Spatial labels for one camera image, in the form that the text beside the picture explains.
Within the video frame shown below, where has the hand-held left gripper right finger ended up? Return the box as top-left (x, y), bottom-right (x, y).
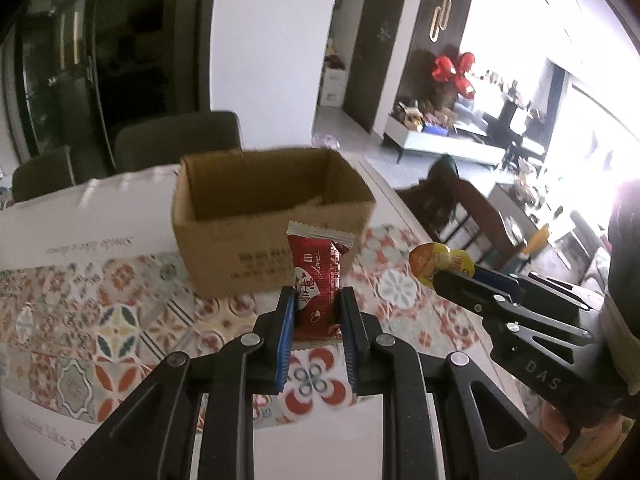
top-left (336, 287), bottom-right (576, 480)

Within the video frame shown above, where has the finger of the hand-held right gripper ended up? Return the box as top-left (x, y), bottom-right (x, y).
top-left (471, 265), bottom-right (605, 312)
top-left (432, 270), bottom-right (595, 347)

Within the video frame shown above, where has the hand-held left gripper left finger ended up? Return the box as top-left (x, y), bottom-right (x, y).
top-left (56, 286), bottom-right (297, 480)

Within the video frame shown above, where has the round yellow snack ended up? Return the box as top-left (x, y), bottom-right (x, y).
top-left (408, 242), bottom-right (475, 288)

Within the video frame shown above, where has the red white snack packet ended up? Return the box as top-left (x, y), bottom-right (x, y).
top-left (286, 220), bottom-right (355, 343)

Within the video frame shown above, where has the brown cardboard box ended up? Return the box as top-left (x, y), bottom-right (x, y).
top-left (171, 147), bottom-right (377, 297)

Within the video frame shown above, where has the dark wooden chair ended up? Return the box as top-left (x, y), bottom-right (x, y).
top-left (395, 155), bottom-right (531, 271)

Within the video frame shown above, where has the white low console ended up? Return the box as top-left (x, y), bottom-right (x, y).
top-left (384, 122), bottom-right (506, 166)

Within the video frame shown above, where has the patterned tile print tablecloth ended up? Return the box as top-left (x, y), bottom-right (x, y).
top-left (0, 160), bottom-right (496, 480)

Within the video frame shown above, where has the dark grey chair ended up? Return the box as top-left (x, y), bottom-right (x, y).
top-left (11, 146), bottom-right (76, 203)
top-left (114, 111), bottom-right (243, 173)

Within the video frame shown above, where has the red bow decoration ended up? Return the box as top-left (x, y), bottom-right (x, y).
top-left (432, 51), bottom-right (477, 100)

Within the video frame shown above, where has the white storage box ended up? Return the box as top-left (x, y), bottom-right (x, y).
top-left (320, 67), bottom-right (347, 107)

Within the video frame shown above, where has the dark door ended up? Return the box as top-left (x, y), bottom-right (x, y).
top-left (342, 0), bottom-right (411, 133)

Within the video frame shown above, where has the dark glass cabinet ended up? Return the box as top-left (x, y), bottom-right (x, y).
top-left (15, 0), bottom-right (211, 171)

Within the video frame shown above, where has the gold wall ornament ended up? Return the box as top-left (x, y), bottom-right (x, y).
top-left (431, 0), bottom-right (452, 41)

